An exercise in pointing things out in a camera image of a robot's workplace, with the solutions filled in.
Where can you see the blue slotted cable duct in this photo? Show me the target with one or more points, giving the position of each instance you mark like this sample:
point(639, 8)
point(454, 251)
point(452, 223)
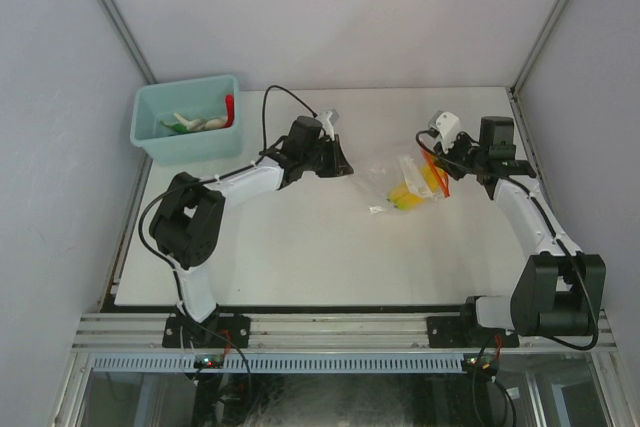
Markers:
point(350, 363)

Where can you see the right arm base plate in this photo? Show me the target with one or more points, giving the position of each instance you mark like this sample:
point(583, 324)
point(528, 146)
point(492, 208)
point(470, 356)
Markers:
point(454, 332)

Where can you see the yellow fake banana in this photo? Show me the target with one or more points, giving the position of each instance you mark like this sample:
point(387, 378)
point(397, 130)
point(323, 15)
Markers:
point(434, 186)

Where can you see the teal plastic bin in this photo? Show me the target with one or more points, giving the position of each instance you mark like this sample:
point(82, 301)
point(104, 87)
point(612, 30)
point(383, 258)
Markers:
point(202, 98)

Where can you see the white fake bone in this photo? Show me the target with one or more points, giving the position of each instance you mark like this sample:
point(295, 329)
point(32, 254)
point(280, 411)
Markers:
point(194, 125)

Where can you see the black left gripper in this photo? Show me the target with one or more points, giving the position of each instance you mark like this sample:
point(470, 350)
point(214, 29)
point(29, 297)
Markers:
point(337, 166)

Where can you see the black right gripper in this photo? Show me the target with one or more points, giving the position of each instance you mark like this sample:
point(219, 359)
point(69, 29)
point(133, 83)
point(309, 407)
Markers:
point(445, 160)

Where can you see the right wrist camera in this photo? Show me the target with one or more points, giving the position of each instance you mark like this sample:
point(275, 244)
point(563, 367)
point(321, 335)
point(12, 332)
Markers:
point(444, 127)

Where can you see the clear zip top bag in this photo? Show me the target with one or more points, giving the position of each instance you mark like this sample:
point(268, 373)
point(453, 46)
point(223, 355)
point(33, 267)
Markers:
point(400, 178)

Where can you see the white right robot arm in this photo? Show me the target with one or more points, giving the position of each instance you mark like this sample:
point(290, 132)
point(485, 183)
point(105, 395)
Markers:
point(559, 291)

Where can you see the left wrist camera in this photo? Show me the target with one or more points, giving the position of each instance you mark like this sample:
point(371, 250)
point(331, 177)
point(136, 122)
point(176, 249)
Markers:
point(328, 119)

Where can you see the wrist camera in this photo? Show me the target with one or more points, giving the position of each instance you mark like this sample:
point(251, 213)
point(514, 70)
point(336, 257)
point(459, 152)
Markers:
point(444, 127)
point(328, 119)

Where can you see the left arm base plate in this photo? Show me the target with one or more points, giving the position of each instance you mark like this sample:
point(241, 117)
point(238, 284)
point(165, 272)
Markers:
point(217, 331)

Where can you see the green fake chili pepper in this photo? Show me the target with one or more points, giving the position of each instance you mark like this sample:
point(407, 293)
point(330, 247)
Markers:
point(175, 128)

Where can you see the red fake chili pepper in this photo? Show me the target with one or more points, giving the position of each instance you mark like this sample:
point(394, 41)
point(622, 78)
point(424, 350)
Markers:
point(230, 110)

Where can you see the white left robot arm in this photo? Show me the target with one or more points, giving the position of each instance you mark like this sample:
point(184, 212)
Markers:
point(185, 228)

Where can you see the aluminium frame rail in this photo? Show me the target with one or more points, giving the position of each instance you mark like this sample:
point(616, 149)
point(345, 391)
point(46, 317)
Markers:
point(277, 333)

